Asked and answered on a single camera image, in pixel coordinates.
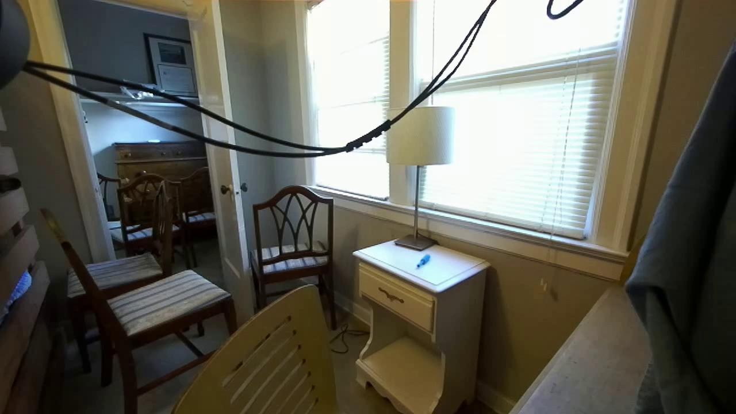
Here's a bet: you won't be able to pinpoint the dark wooden chair back room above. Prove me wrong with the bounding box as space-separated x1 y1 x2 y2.
98 168 216 265

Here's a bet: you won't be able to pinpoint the dark wooden chair by window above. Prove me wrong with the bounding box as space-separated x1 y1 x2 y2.
251 186 336 323

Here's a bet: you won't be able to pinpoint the wooden dresser in back room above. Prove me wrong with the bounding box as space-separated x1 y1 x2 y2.
93 140 207 218

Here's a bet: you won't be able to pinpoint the white nightstand with drawer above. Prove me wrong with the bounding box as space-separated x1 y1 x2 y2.
353 242 489 414

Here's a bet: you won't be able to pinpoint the light wooden folding chair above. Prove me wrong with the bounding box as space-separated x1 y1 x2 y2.
173 286 337 414

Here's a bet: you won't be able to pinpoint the wooden shelf unit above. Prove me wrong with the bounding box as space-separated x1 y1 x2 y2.
0 138 53 414

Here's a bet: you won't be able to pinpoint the white window blinds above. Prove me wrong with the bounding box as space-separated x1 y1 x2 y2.
306 0 633 239

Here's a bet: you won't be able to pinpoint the black cable bundle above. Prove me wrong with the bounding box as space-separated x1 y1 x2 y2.
20 0 583 161

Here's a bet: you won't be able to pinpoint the white open door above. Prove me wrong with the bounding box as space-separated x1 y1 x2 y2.
190 0 252 323

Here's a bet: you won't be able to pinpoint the dark wooden chair behind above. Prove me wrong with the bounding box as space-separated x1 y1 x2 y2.
66 176 165 369

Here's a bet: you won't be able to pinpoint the white table lamp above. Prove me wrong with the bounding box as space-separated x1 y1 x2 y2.
386 107 452 252

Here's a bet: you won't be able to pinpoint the framed wall picture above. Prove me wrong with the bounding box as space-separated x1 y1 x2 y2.
144 35 196 96

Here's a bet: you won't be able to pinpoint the dark wooden chair striped seat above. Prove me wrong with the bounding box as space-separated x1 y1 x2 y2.
40 209 237 414

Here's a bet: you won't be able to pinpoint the light blue cloth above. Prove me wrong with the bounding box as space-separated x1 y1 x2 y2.
626 48 736 414

